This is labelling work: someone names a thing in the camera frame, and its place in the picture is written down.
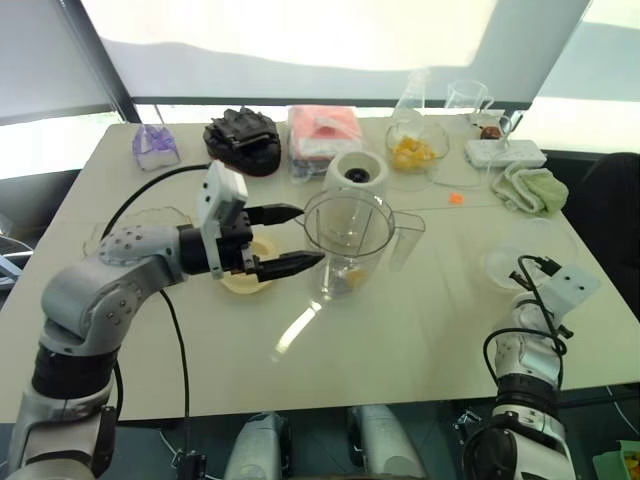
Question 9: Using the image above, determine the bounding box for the green box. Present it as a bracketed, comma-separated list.
[592, 439, 640, 480]

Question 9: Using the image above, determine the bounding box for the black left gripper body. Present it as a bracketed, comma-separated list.
[217, 207, 262, 276]

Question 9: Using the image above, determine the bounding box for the white blender base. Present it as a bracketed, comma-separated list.
[323, 150, 391, 201]

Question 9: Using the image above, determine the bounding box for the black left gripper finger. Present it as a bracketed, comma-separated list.
[243, 249, 327, 285]
[248, 202, 305, 227]

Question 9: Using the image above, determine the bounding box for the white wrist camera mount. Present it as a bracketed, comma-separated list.
[539, 264, 601, 316]
[196, 160, 250, 280]

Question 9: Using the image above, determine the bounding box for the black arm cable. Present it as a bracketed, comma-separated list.
[102, 162, 211, 480]
[482, 254, 574, 401]

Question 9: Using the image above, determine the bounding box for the clear conical flask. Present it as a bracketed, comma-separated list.
[392, 68, 434, 126]

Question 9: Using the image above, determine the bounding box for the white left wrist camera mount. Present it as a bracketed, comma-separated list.
[196, 160, 250, 280]

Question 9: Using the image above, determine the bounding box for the black chair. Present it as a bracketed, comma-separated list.
[564, 152, 640, 321]

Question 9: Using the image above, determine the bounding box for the white power cable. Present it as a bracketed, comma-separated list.
[428, 149, 504, 190]

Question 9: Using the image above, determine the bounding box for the clear measuring cup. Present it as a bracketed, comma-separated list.
[444, 79, 495, 124]

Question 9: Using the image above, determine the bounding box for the clear blender jar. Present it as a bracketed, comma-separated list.
[301, 185, 428, 305]

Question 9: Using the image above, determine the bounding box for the pink cloths plastic pack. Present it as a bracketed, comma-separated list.
[286, 104, 364, 184]

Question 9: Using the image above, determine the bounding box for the silver rounded robot leg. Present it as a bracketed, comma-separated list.
[222, 412, 294, 480]
[347, 404, 426, 480]

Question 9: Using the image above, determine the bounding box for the purple and white bag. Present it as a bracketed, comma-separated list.
[131, 124, 183, 173]

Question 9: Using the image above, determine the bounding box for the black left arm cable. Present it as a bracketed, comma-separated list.
[102, 162, 211, 480]

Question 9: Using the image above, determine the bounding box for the white roller blind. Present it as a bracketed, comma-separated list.
[0, 0, 117, 127]

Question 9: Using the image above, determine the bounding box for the white power strip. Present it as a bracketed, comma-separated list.
[463, 138, 548, 169]

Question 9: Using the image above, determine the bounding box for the black robotic hand device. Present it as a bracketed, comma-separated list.
[202, 106, 282, 177]

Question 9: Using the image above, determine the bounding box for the pale green towel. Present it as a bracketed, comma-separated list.
[489, 162, 570, 216]

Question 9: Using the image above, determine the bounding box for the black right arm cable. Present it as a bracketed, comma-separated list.
[482, 254, 574, 401]

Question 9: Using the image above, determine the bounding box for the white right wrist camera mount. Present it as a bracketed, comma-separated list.
[539, 264, 601, 316]

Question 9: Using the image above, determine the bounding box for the scalloped clear glass bowl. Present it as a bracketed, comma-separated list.
[82, 204, 197, 256]

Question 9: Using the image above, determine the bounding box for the yellow food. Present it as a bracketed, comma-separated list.
[392, 135, 436, 171]

